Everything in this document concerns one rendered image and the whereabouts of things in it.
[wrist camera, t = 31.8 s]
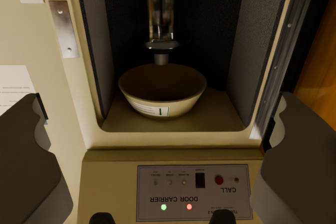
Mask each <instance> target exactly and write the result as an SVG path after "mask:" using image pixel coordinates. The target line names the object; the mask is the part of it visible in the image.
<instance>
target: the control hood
mask: <svg viewBox="0 0 336 224"><path fill-rule="evenodd" d="M263 159H264V157H263V155H262V153H261V151H260V150H259V149H185V150H87V152H85V155H84V157H83V159H82V163H81V175H80V186H79V198H78V209H77V220H76V224H89V222H90V218H91V217H92V216H93V215H94V214H96V213H110V214H111V215H112V217H113V219H114V222H115V224H209V222H210V220H198V221H146V222H136V213H137V174H138V166H165V165H248V173H249V183H250V193H252V190H253V186H254V183H255V180H256V177H257V174H258V172H259V169H260V167H261V164H262V161H263ZM252 214H253V219H250V220H235V221H236V224H264V223H263V222H262V221H261V220H260V218H259V217H258V216H257V214H256V213H255V212H254V211H253V210H252Z"/></svg>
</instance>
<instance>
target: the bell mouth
mask: <svg viewBox="0 0 336 224"><path fill-rule="evenodd" d="M118 86H119V88H120V90H121V91H122V93H123V95H124V96H125V98H126V99H127V100H128V102H129V103H130V105H131V106H132V107H133V109H134V110H135V111H136V112H137V113H138V114H140V115H142V116H144V117H146V118H150V119H154V120H171V119H176V118H179V117H182V116H184V115H185V114H187V113H188V112H189V111H190V110H191V109H192V108H193V106H194V105H195V103H196V102H197V100H198V99H199V97H200V96H201V94H202V93H203V91H204V90H205V88H206V87H207V80H206V78H205V76H204V75H203V74H202V73H200V72H199V71H198V70H196V69H194V68H192V67H189V66H186V65H182V64H177V63H167V64H166V65H157V64H155V63H148V64H143V65H139V66H136V67H133V68H131V69H129V70H127V71H126V72H124V73H123V74H122V75H121V76H120V78H119V80H118ZM154 89H171V90H176V91H179V92H181V93H183V94H185V95H186V96H187V97H186V98H183V99H178V100H168V101H157V100H148V99H143V98H139V97H138V96H139V95H141V94H142V93H144V92H147V91H150V90H154Z"/></svg>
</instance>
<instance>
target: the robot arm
mask: <svg viewBox="0 0 336 224"><path fill-rule="evenodd" d="M271 117H272V118H274V121H275V126H274V129H273V131H272V134H271V137H270V139H269V143H270V145H271V147H272V148H270V149H268V150H267V151H266V153H265V155H264V158H263V160H262V163H261V166H260V168H259V171H258V174H257V176H256V179H255V182H254V185H253V188H252V192H251V195H250V198H249V203H250V206H251V208H252V209H253V211H254V212H255V213H256V215H257V216H258V217H259V218H260V220H261V221H262V222H263V224H336V131H335V130H334V129H333V128H332V127H331V126H330V125H329V124H328V123H327V122H326V121H325V120H323V119H322V118H321V117H320V116H319V115H318V114H316V113H315V112H314V111H313V110H312V109H310V108H309V107H308V106H307V105H305V104H304V103H303V102H302V101H301V100H299V99H298V98H297V97H296V96H295V95H293V94H292V93H290V92H287V91H285V92H282V91H280V92H279V94H278V97H277V100H276V103H275V106H274V109H273V112H272V115H271ZM48 119H49V118H48V115H47V113H46V110H45V107H44V104H43V101H42V99H41V96H40V94H39V92H38V93H29V94H26V95H25V96H24V97H23V98H21V99H20V100H19V101H18V102H16V103H15V104H14V105H13V106H12V107H10V108H9V109H8V110H7V111H5V112H4V113H3V114H2V115H1V116H0V224H63V223H64V222H65V220H66V219H67V218H68V216H69V215H70V214H71V212H72V210H73V206H74V204H73V200H72V197H71V194H70V191H69V188H68V185H67V183H66V180H65V178H64V175H63V173H62V170H61V168H60V165H59V163H58V160H57V158H56V156H55V154H54V153H52V152H49V149H50V147H51V141H50V139H49V137H48V134H47V132H46V129H45V127H44V124H45V123H46V120H48ZM89 224H116V223H115V221H114V219H113V217H112V215H111V214H110V213H108V212H97V213H95V214H94V215H93V216H92V217H91V218H90V220H89ZM209 224H236V219H235V215H234V214H233V213H232V212H231V211H230V210H228V209H218V210H216V211H214V213H213V215H212V217H211V219H210V222H209Z"/></svg>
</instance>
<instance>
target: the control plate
mask: <svg viewBox="0 0 336 224"><path fill-rule="evenodd" d="M195 173H204V176H205V188H196V174H195ZM217 176H220V177H222V178H223V183H222V184H221V185H218V184H216V182H215V178H216V177H217ZM234 177H238V178H239V183H235V182H234ZM183 179H184V180H186V184H185V185H183V184H182V180H183ZM154 180H157V181H158V184H157V185H154V184H153V181H154ZM168 180H172V184H171V185H168V184H167V181H168ZM250 196H251V189H250V178H249V168H248V164H210V165H138V166H137V194H136V222H171V221H210V220H211V218H212V215H213V213H214V211H216V210H223V209H227V210H230V211H231V212H232V213H233V214H234V216H235V220H253V209H252V207H251V205H250ZM188 203H190V204H192V209H191V210H188V209H187V208H186V205H187V204H188ZM162 204H166V206H167V208H166V210H161V205H162Z"/></svg>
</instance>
